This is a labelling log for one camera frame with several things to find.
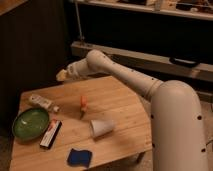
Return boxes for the black case handle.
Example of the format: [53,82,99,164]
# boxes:
[169,57,200,68]

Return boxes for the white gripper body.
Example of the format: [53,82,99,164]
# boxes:
[66,59,90,79]

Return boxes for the dark cabinet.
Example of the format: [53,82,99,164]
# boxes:
[0,0,67,129]

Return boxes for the green bowl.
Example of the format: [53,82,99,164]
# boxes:
[12,108,50,141]

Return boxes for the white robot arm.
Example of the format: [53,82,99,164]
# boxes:
[56,49,209,171]

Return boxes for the wooden table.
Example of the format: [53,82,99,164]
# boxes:
[10,77,152,171]

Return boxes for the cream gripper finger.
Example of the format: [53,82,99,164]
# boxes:
[56,69,69,82]

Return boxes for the white plastic bottle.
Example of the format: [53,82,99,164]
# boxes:
[28,94,60,113]

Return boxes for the metal pole stand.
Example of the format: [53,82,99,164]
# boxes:
[74,0,85,44]

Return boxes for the blue sponge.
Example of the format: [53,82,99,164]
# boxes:
[67,149,92,168]

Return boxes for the long grey case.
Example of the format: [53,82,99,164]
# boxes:
[70,41,213,82]

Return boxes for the background shelf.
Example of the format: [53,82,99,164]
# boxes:
[68,0,213,21]

